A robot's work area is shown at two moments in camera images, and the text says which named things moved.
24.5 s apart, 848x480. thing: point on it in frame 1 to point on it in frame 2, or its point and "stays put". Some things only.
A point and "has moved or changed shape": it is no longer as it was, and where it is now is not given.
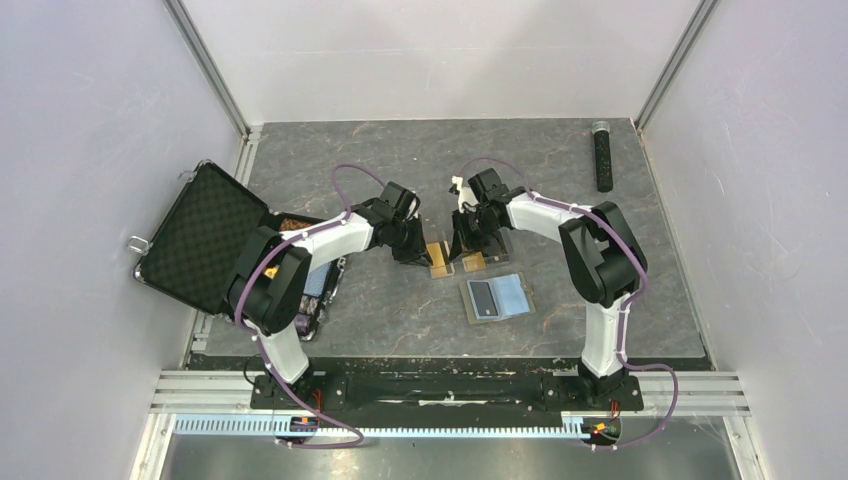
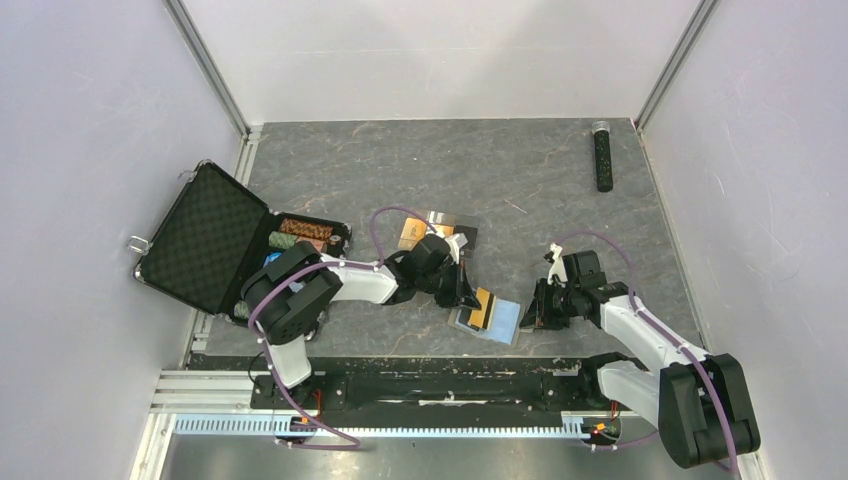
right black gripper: (462, 241) to (539, 314)
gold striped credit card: (439, 255) has moved or changed shape
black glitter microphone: (603, 155) stays put
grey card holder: (511, 295) to (505, 324)
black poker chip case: (195, 246) stays put
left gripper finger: (416, 255) to (467, 296)
